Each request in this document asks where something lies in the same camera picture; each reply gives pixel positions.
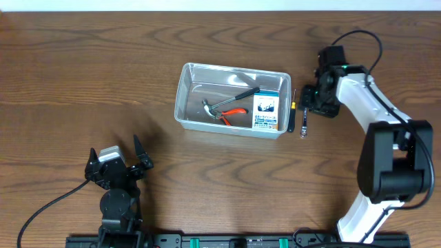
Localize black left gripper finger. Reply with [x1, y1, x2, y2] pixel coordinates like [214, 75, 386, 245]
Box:
[85, 147, 99, 172]
[134, 135, 154, 169]

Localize silver combination wrench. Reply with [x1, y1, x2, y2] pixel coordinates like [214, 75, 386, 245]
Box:
[300, 107, 308, 138]

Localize black yellow screwdriver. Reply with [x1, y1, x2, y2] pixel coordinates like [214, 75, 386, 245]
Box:
[287, 89, 296, 133]

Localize blue white screwdriver box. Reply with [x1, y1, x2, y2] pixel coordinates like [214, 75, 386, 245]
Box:
[252, 91, 279, 131]

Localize small black handled hammer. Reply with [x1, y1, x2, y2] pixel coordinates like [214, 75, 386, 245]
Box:
[202, 87, 260, 118]

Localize red handled pliers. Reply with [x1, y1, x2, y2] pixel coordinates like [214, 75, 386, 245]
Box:
[215, 108, 248, 126]

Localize clear plastic container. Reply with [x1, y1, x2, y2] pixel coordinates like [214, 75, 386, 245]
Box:
[174, 63, 291, 139]

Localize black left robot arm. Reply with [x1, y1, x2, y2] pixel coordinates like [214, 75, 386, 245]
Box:
[85, 136, 154, 248]

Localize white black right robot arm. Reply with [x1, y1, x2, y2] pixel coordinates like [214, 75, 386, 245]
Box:
[300, 45, 435, 244]

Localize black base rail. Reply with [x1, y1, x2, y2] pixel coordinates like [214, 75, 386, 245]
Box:
[65, 232, 411, 248]

